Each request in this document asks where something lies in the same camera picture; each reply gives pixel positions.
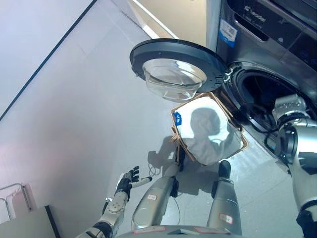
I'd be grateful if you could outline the thin grey looped cable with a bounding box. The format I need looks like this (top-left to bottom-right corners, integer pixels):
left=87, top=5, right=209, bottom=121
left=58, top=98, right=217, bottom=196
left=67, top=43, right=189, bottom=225
left=148, top=162, right=159, bottom=178

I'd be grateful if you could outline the brown woven laundry basket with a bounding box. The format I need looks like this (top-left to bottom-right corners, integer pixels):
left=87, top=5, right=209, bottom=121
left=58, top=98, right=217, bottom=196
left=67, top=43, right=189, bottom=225
left=169, top=92, right=249, bottom=162

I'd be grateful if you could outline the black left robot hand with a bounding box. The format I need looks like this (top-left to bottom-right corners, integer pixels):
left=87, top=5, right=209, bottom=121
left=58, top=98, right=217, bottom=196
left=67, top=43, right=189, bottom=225
left=114, top=166, right=154, bottom=198

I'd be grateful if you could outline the white upright side panel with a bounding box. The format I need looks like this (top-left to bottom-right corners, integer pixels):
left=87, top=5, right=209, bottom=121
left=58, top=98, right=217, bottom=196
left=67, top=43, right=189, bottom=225
left=206, top=0, right=221, bottom=52

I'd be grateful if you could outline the dark grey washing machine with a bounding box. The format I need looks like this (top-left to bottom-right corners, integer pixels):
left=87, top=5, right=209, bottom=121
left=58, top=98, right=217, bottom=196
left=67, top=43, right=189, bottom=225
left=214, top=0, right=317, bottom=165

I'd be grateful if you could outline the small blue fabric tag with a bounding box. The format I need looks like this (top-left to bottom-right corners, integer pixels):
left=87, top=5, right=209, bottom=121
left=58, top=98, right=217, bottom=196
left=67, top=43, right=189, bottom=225
left=173, top=112, right=184, bottom=127

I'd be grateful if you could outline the white and beige base cabinet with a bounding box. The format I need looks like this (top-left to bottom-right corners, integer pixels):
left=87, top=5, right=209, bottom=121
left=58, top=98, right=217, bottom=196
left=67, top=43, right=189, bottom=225
left=130, top=0, right=208, bottom=41

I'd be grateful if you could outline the white cloth in basket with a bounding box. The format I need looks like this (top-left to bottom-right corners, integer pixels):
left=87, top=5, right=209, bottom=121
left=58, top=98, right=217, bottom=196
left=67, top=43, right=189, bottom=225
left=172, top=96, right=245, bottom=166

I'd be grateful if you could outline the silver right robot leg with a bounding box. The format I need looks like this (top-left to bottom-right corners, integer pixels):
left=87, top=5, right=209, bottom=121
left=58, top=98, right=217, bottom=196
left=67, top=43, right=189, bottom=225
left=207, top=175, right=242, bottom=235

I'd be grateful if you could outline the chrome tube rack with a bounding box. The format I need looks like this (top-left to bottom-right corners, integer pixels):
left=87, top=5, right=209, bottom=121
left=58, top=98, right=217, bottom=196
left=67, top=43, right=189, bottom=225
left=0, top=182, right=33, bottom=222

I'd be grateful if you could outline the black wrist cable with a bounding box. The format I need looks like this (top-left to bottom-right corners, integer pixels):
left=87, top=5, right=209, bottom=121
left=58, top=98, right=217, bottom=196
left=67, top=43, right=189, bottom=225
left=264, top=127, right=283, bottom=152

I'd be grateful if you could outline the black right robot foot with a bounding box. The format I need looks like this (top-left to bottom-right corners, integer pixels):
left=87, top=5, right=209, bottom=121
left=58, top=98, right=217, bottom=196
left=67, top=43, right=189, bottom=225
left=218, top=160, right=232, bottom=179

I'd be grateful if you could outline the grey robot torso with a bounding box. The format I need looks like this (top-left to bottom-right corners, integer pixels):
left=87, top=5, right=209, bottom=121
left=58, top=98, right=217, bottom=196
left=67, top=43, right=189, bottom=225
left=115, top=224, right=235, bottom=238

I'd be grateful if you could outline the blue and white energy label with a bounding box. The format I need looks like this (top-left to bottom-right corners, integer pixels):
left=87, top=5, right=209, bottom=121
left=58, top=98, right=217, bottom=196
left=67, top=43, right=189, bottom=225
left=219, top=19, right=238, bottom=49

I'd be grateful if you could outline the black edged panel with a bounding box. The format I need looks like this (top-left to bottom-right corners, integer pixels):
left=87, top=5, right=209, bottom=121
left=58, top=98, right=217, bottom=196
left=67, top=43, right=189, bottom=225
left=44, top=205, right=61, bottom=238

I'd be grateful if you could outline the round washer door with glass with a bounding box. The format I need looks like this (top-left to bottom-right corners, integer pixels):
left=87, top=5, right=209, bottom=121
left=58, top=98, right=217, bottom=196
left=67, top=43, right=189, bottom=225
left=129, top=38, right=230, bottom=101

